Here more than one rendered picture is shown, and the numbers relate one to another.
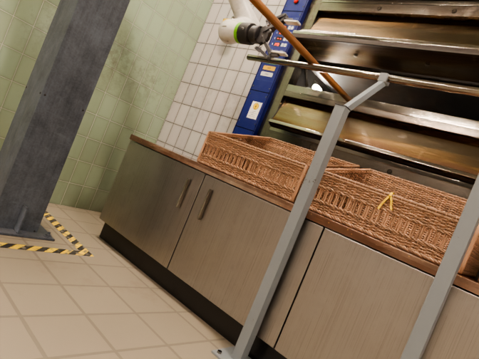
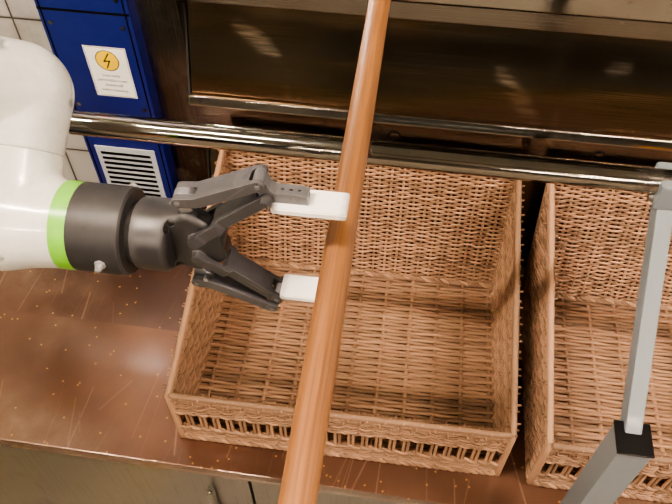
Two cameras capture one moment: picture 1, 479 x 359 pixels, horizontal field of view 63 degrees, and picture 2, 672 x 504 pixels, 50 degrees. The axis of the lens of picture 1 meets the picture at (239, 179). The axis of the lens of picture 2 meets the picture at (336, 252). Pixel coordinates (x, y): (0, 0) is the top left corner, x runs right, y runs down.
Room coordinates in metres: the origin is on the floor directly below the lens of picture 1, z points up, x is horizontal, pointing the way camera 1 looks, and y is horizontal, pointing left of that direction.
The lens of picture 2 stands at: (1.20, 0.25, 1.75)
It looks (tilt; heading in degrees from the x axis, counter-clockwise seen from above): 51 degrees down; 330
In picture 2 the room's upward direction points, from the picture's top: straight up
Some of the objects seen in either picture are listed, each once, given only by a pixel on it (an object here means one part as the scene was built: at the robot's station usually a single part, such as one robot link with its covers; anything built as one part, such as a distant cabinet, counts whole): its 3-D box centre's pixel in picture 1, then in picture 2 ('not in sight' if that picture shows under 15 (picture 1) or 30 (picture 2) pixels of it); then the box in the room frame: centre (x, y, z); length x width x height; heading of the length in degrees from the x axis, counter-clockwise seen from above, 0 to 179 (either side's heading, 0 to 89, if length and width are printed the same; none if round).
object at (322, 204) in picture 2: (292, 22); (310, 203); (1.61, 0.04, 1.26); 0.07 x 0.03 x 0.01; 52
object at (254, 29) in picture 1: (261, 35); (183, 236); (1.69, 0.15, 1.19); 0.09 x 0.07 x 0.08; 52
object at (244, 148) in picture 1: (279, 163); (353, 298); (1.82, -0.14, 0.72); 0.56 x 0.49 x 0.28; 52
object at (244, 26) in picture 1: (249, 34); (114, 226); (1.74, 0.21, 1.19); 0.12 x 0.06 x 0.09; 142
